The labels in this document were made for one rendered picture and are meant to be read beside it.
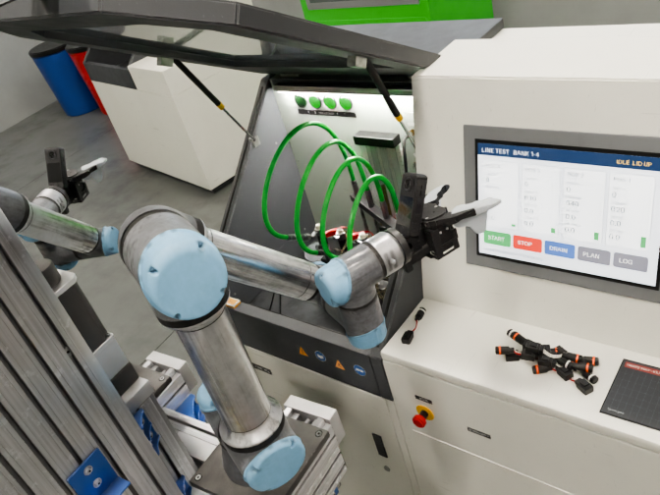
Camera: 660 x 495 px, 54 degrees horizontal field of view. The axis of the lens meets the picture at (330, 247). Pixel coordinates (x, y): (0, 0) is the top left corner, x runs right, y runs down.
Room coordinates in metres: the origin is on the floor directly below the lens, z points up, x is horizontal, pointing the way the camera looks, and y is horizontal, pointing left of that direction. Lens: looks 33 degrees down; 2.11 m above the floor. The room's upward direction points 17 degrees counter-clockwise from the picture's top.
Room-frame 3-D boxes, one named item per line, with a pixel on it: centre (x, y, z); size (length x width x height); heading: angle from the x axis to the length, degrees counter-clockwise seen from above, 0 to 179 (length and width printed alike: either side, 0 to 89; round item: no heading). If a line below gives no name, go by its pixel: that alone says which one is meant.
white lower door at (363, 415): (1.46, 0.20, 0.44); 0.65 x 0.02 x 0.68; 43
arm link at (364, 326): (0.94, -0.01, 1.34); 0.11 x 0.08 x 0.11; 22
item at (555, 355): (0.99, -0.39, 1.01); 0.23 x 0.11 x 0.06; 43
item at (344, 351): (1.47, 0.19, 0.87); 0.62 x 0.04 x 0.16; 43
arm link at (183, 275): (0.82, 0.22, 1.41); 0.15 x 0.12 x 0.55; 22
